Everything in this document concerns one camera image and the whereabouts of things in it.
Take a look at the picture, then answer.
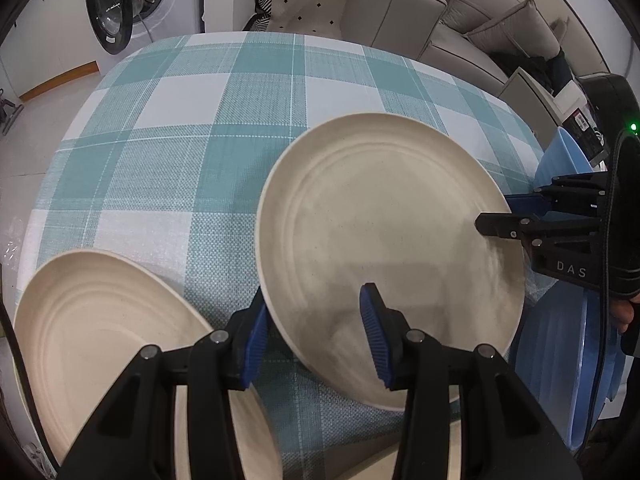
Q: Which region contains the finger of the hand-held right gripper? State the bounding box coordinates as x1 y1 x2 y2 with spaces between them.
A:
474 212 601 259
505 172 608 218

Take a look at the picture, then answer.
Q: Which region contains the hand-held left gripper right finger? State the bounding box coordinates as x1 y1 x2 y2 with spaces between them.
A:
359 282 583 480

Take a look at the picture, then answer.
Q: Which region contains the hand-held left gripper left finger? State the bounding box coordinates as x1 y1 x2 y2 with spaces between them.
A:
57 287 271 480

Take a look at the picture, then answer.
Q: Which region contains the blue bowl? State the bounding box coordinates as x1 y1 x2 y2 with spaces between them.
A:
534 126 608 198
509 280 623 453

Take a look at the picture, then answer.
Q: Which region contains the person's right hand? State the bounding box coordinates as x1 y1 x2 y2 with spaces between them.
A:
607 299 637 336

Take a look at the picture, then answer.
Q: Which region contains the black box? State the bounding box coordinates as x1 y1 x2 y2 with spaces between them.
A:
560 95 608 163

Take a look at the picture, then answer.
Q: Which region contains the grey side cabinet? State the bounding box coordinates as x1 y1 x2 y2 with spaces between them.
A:
499 67 568 128

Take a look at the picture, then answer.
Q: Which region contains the white box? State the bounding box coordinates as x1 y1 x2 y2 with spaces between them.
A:
554 81 586 116

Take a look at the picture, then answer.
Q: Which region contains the dark clothing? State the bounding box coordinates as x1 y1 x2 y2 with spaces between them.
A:
492 50 573 98

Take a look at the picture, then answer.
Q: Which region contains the teal checkered tablecloth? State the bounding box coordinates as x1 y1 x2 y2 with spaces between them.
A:
20 31 561 480

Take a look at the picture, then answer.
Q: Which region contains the grey sofa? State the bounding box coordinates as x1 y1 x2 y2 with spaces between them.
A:
342 0 571 96

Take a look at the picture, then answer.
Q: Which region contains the cream diamond-dotted cushion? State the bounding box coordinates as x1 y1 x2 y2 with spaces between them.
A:
265 0 347 38

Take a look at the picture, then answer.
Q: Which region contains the white washing machine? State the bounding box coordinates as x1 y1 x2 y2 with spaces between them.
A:
84 0 205 56

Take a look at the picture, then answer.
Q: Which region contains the white kitchen cabinet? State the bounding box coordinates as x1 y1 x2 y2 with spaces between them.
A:
0 0 101 101

